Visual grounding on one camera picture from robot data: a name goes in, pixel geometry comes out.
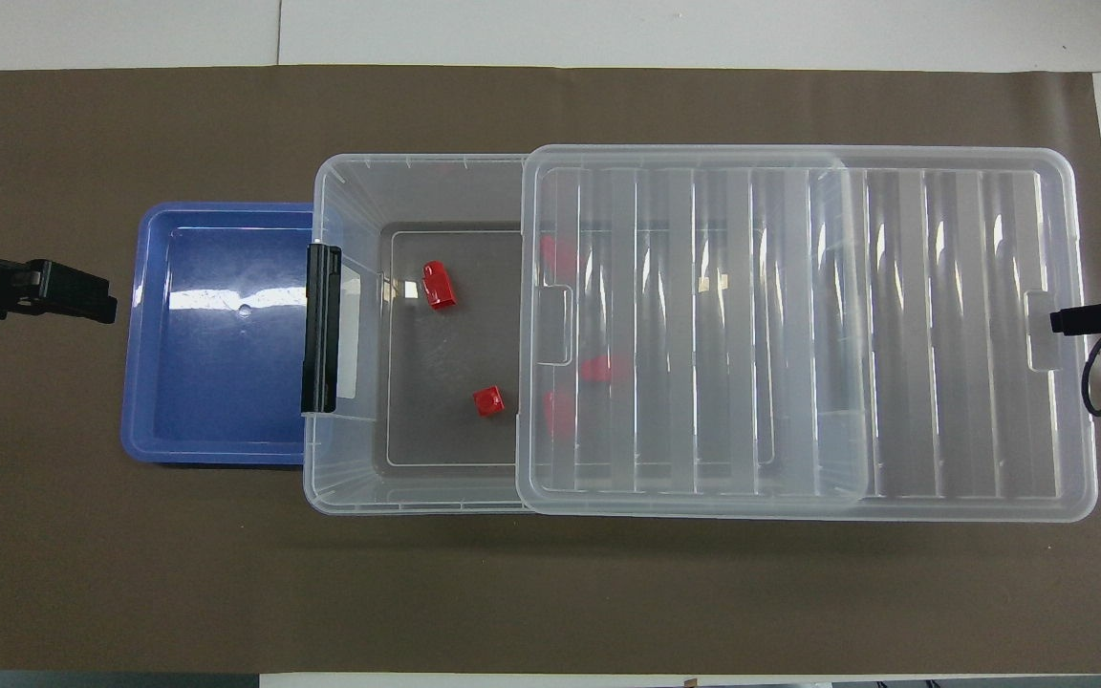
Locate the brown paper table mat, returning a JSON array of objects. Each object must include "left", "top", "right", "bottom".
[{"left": 0, "top": 65, "right": 1101, "bottom": 676}]

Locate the clear plastic storage box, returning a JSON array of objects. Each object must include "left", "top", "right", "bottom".
[{"left": 303, "top": 153, "right": 872, "bottom": 517}]

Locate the blue plastic tray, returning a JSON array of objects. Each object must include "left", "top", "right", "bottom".
[{"left": 120, "top": 202, "right": 317, "bottom": 466}]

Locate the black box latch clip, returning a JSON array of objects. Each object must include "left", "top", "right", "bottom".
[{"left": 301, "top": 244, "right": 343, "bottom": 415}]

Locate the clear ribbed plastic lid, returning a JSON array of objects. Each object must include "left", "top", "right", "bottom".
[{"left": 515, "top": 143, "right": 1099, "bottom": 523}]

